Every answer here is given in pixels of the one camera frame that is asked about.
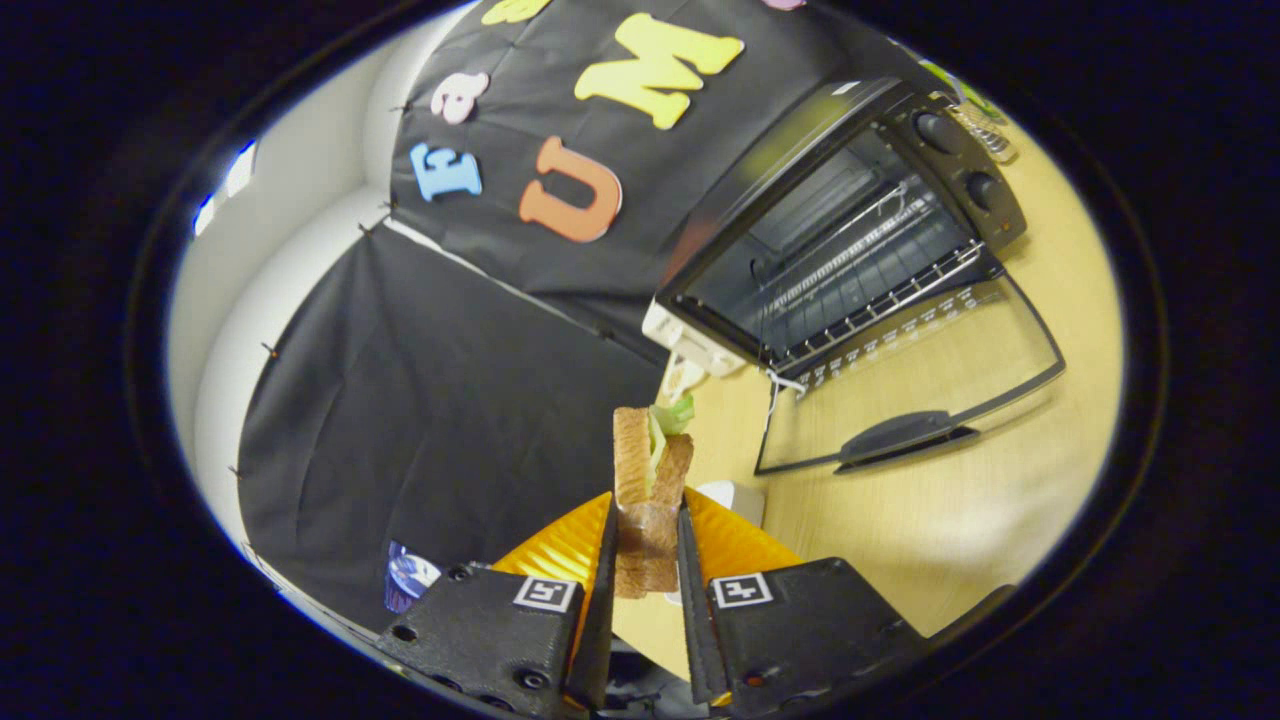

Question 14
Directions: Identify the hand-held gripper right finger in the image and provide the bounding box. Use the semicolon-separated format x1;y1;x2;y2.
678;487;931;711

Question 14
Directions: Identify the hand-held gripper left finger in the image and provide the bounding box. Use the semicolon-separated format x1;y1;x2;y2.
378;492;621;716

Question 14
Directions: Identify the toasted bread sandwich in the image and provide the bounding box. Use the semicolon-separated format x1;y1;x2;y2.
612;395;697;599

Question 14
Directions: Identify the black toaster oven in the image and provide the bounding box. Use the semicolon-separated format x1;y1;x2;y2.
655;75;1066;476

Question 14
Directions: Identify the white pop-up toaster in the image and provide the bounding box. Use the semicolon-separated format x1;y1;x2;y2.
642;298;746;379

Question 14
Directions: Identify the white plastic container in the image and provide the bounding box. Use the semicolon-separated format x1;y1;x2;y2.
695;480;766;529

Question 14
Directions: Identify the small white dish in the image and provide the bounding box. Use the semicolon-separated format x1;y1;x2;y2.
660;355;706;401

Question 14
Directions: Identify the clear glass cup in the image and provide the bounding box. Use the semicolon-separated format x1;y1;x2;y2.
945;95;1016;163

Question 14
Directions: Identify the green label plastic bottle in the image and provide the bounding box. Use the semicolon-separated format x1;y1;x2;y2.
920;60;1001;121

